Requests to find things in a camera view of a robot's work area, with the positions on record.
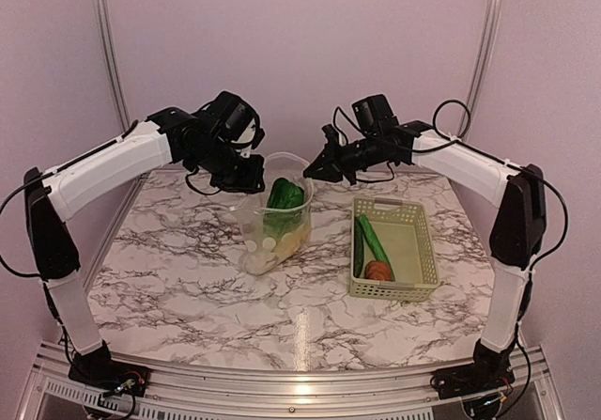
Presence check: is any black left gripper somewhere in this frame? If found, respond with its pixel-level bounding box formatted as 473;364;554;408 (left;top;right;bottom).
189;135;265;193

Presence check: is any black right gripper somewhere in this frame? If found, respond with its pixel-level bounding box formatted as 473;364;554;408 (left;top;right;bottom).
302;132;393;185

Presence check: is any green white bok choy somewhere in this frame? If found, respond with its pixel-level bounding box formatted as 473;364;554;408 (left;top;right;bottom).
243;178;304;273

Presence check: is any clear zip top bag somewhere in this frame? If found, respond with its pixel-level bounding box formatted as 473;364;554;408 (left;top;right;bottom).
231;151;315;275

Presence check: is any yellow lemon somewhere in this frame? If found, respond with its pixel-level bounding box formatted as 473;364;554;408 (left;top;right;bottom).
273;224;311;260

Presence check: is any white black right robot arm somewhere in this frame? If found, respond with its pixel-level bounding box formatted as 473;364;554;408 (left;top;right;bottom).
303;94;547;397

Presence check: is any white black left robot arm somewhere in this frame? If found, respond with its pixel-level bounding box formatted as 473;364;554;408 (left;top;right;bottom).
23;91;265;389

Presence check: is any dark green cucumber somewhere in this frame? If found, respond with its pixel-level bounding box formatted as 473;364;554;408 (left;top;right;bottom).
353;218;364;278

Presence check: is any pale green perforated basket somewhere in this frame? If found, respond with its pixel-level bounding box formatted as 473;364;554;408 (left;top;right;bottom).
348;196;440;303

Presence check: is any light green leafy vegetable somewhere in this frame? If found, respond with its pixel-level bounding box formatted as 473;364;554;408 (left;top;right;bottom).
357;214;395;282

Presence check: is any brown potato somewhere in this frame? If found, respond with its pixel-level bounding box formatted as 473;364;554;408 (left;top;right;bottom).
364;260;393;282

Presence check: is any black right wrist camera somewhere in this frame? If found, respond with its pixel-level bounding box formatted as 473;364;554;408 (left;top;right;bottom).
321;124;341;149

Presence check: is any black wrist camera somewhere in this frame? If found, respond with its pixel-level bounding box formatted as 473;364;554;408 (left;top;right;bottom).
321;124;341;149
239;121;265;149

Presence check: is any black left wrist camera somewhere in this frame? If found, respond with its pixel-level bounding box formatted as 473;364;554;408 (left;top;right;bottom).
239;121;265;149

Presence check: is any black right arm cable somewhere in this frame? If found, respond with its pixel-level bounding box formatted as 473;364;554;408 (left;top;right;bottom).
332;99;569;271

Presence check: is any aluminium front frame rail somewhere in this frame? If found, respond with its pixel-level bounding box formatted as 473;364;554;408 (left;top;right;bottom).
13;339;572;420

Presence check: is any left aluminium corner post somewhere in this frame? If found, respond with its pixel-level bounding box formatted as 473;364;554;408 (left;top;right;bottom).
94;0;131;132

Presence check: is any aluminium corner post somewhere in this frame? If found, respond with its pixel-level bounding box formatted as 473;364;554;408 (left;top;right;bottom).
94;0;131;132
467;0;502;116

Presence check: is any right aluminium corner post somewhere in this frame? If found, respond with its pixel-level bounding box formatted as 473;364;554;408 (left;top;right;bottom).
467;0;502;116

